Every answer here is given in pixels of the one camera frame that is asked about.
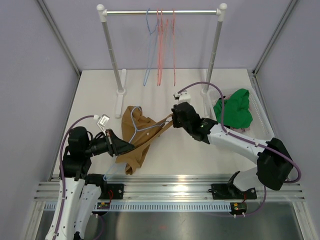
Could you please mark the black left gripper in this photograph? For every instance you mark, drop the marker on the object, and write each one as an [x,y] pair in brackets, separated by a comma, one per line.
[115,145]

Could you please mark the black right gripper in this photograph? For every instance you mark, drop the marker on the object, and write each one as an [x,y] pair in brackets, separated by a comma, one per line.
[176,123]

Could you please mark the brown tank top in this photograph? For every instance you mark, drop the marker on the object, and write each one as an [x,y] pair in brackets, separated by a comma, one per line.
[140,135]

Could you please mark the green tank top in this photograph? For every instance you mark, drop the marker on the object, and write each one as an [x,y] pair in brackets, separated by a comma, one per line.
[218,109]

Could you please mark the mauve tank top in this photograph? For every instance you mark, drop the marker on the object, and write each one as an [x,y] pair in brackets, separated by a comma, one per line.
[240,130]

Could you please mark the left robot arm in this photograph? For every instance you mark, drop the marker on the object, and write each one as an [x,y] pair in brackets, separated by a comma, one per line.
[80,192]

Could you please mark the white and grey garment rack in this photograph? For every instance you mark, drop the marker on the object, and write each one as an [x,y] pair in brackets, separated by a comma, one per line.
[120,76]

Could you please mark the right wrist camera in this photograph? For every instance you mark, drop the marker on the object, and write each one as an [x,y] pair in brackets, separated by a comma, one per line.
[183,97]

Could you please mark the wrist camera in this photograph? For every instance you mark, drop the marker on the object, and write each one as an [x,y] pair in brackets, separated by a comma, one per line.
[183,97]
[101,122]

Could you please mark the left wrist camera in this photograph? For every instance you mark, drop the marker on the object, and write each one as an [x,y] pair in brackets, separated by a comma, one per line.
[101,122]

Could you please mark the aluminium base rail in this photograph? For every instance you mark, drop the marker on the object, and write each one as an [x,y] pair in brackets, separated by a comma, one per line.
[171,188]

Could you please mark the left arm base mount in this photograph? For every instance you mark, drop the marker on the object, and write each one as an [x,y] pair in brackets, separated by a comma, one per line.
[115,191]

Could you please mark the white slotted cable duct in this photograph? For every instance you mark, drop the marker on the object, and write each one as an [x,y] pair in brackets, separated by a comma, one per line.
[119,206]

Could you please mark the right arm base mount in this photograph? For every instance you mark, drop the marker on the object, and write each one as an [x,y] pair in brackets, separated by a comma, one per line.
[227,191]

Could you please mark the left aluminium frame post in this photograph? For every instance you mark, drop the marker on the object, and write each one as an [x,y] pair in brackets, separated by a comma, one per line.
[59,37]

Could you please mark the aluminium frame post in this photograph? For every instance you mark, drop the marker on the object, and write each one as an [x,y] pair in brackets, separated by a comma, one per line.
[59,37]
[275,35]

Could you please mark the right aluminium frame post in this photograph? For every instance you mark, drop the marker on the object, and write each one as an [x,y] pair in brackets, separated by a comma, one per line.
[275,35]

